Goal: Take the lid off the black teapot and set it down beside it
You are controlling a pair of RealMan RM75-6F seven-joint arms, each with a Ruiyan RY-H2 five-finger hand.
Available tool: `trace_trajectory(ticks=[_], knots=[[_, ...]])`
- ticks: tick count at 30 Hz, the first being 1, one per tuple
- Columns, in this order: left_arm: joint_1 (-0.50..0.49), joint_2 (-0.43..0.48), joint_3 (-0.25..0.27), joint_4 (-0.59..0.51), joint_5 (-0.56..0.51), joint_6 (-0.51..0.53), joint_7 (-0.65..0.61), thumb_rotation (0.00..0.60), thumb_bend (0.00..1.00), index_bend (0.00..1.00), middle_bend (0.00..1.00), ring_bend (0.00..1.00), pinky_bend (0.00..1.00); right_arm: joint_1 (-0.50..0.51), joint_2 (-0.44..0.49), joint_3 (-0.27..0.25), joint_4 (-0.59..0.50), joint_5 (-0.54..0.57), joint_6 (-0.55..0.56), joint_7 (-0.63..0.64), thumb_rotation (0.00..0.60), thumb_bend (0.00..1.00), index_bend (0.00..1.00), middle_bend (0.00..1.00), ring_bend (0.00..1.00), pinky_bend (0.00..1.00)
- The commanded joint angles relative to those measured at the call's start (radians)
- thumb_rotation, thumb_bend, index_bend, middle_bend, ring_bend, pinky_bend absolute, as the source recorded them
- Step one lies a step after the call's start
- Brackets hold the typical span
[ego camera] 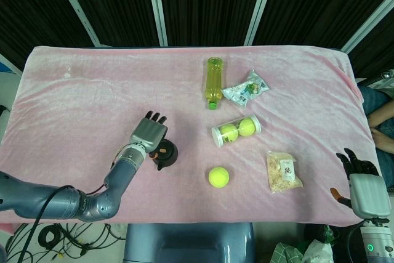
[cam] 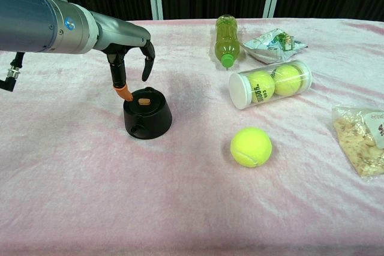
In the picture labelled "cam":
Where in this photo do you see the black teapot lid tan knob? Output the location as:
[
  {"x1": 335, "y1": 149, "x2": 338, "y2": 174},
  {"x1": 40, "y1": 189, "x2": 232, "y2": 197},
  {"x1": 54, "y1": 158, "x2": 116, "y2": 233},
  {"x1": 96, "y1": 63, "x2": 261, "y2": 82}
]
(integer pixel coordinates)
[{"x1": 124, "y1": 88, "x2": 163, "y2": 113}]

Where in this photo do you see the black teapot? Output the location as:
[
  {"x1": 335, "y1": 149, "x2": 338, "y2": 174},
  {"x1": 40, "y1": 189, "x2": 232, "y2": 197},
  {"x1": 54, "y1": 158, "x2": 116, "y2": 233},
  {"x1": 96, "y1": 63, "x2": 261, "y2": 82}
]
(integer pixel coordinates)
[{"x1": 122, "y1": 87, "x2": 173, "y2": 140}]

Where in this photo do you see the loose yellow tennis ball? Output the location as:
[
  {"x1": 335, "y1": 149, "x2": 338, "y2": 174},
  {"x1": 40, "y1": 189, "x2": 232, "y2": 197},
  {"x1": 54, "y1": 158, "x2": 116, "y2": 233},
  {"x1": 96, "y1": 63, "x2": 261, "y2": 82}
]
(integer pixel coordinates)
[{"x1": 230, "y1": 127, "x2": 273, "y2": 167}]

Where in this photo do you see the green tea plastic bottle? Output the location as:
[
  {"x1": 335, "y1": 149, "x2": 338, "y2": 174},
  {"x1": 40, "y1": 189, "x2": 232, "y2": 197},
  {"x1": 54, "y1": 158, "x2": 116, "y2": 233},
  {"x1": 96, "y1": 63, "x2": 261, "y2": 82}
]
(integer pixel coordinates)
[{"x1": 214, "y1": 14, "x2": 242, "y2": 69}]

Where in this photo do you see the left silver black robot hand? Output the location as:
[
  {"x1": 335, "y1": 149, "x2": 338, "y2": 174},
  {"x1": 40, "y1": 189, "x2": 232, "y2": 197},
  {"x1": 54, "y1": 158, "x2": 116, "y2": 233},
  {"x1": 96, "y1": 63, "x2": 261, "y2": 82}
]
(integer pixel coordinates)
[{"x1": 89, "y1": 10, "x2": 157, "y2": 102}]

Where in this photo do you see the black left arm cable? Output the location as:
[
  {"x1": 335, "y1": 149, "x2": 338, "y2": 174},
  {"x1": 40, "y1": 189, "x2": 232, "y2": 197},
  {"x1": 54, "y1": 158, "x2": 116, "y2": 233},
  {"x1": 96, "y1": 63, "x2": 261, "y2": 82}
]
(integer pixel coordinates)
[{"x1": 0, "y1": 51, "x2": 26, "y2": 92}]

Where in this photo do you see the pink plush table cloth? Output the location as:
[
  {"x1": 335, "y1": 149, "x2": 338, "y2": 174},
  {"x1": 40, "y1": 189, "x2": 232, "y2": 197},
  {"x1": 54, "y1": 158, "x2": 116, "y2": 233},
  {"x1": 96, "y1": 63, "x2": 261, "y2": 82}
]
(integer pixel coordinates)
[{"x1": 0, "y1": 19, "x2": 384, "y2": 256}]

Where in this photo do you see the clear bag of beige flakes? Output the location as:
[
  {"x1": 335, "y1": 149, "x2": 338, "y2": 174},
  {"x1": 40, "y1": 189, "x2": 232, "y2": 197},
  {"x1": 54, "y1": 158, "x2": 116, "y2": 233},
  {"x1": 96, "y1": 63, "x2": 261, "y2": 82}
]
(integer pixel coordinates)
[{"x1": 331, "y1": 104, "x2": 384, "y2": 182}]

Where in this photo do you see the yellow tennis ball black print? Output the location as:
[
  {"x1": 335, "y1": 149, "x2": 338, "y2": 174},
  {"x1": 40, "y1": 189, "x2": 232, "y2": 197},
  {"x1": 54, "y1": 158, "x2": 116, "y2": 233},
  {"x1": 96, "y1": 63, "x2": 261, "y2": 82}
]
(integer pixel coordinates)
[{"x1": 247, "y1": 71, "x2": 276, "y2": 104}]

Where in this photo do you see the white green snack packet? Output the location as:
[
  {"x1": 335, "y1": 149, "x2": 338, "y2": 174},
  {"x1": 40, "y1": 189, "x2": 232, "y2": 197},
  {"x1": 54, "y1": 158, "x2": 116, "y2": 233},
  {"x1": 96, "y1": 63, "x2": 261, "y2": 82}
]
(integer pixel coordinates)
[{"x1": 242, "y1": 28, "x2": 309, "y2": 64}]

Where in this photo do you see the clear tennis ball tube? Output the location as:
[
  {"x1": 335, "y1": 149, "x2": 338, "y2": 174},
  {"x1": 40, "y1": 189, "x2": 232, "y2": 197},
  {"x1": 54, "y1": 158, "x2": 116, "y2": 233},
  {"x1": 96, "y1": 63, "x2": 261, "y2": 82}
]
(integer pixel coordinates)
[{"x1": 229, "y1": 59, "x2": 313, "y2": 110}]

